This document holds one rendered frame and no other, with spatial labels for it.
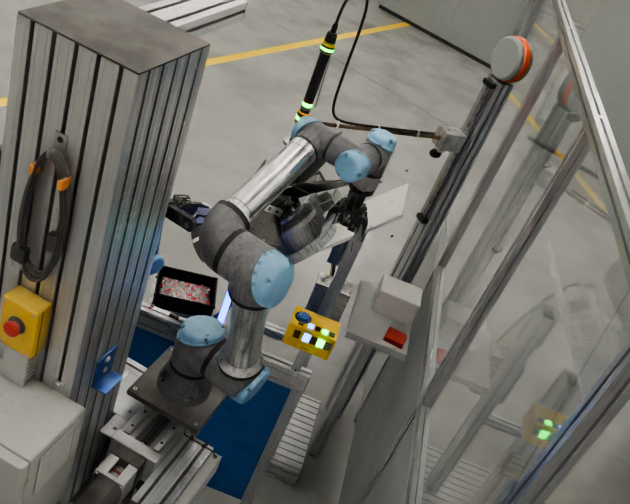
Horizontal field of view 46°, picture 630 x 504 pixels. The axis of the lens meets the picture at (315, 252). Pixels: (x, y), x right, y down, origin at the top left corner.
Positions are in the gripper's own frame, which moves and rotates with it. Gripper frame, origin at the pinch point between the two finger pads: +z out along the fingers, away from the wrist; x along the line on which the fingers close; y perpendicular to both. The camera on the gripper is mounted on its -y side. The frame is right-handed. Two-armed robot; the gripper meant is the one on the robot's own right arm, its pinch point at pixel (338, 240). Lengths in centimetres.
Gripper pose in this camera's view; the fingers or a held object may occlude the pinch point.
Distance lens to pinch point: 207.6
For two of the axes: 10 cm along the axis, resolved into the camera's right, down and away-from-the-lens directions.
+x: 9.3, 3.8, 0.1
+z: -3.2, 7.7, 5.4
